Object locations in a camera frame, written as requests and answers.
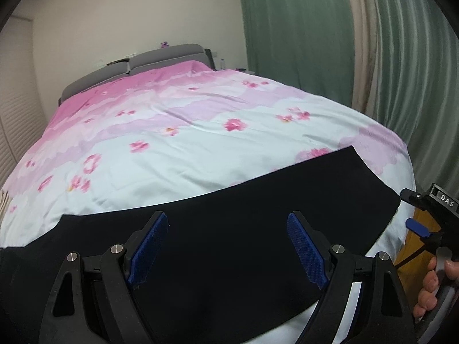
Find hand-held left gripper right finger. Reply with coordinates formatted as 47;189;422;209
287;211;421;344

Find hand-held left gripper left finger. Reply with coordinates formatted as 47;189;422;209
38;211;169;344

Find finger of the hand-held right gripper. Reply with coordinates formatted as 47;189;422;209
405;218;443;249
400;188;431;209

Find black pants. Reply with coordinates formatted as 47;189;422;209
0;146;401;344

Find person's right hand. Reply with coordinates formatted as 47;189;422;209
412;257;459;319

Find pink floral duvet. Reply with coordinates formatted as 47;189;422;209
0;60;417;344

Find beige curtain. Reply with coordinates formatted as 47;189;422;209
341;0;384;115

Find grey bed headboard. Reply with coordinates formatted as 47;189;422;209
58;44;216;106

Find white louvered wardrobe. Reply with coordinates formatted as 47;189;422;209
0;16;49;190

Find green curtain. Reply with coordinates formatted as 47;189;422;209
237;0;459;190

